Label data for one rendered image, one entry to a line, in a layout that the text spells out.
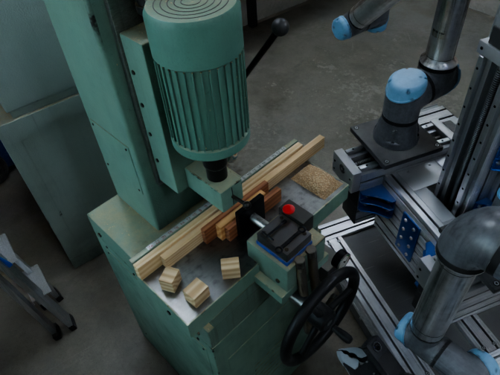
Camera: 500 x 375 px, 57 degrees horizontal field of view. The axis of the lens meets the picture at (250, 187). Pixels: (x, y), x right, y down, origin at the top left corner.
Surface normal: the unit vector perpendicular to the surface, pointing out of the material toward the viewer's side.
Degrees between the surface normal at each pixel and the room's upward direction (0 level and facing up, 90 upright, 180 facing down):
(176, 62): 90
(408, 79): 7
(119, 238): 0
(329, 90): 0
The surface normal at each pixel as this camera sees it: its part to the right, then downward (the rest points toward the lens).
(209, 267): -0.06, -0.69
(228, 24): 0.75, 0.44
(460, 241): -0.94, 0.06
